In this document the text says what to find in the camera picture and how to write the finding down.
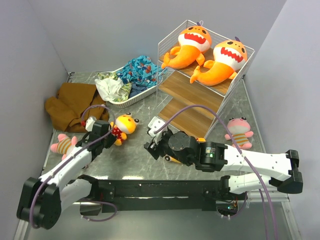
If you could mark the white laundry basket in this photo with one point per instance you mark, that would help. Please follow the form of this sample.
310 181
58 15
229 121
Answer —
135 96

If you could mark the pink frog plush right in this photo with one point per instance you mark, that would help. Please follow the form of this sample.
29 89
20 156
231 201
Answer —
240 130

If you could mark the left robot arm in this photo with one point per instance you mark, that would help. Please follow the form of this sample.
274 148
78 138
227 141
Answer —
43 199

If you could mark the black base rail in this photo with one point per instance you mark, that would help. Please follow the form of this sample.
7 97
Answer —
149 195

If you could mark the pink frog plush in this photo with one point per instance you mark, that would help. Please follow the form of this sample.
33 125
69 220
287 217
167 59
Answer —
64 146
240 130

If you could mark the large orange shark plush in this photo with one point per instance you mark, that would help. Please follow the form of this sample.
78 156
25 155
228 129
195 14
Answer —
194 41

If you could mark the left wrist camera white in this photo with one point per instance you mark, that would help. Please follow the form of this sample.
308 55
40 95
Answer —
89 123

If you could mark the pink frog plush left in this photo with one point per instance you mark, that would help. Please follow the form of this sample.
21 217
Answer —
64 146

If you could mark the blue patterned cloth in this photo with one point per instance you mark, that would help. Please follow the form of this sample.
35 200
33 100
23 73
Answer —
141 73

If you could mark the white green cloth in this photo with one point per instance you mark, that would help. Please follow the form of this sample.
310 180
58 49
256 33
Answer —
111 88

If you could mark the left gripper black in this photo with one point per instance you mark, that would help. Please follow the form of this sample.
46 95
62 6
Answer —
112 139

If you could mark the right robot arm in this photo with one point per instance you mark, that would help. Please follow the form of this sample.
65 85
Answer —
261 170

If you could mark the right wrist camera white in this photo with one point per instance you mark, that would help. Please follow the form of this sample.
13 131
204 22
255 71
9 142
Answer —
153 129

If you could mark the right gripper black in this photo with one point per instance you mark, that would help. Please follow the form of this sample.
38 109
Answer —
152 146

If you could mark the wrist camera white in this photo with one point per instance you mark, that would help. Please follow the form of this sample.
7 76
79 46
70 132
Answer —
153 129
89 123

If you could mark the white wire wooden shelf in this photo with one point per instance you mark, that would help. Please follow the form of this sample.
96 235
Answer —
178 86

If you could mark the yellow frog plush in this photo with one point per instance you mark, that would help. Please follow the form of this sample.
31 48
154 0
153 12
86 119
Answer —
123 126
171 159

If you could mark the brown garment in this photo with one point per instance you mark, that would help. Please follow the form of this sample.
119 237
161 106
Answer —
70 104

